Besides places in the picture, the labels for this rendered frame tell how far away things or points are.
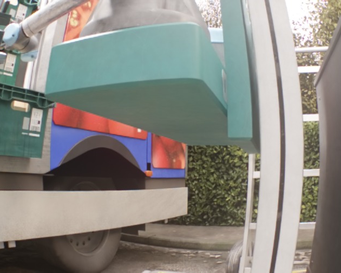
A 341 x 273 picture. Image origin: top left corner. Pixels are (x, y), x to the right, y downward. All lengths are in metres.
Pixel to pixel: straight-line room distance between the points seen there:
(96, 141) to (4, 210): 0.73
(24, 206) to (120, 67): 1.14
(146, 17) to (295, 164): 0.24
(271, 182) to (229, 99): 0.11
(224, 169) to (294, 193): 2.94
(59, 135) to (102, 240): 0.77
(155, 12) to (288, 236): 0.30
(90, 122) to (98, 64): 1.42
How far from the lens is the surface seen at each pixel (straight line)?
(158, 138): 2.33
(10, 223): 1.35
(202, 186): 3.39
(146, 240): 3.01
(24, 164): 1.39
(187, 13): 0.36
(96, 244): 2.08
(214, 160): 3.43
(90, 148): 1.74
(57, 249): 1.74
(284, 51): 0.46
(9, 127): 1.21
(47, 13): 1.11
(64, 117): 1.58
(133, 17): 0.33
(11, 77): 1.57
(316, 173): 1.60
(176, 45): 0.30
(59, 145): 1.56
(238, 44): 0.46
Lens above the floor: 0.61
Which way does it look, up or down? 4 degrees up
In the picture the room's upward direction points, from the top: 1 degrees clockwise
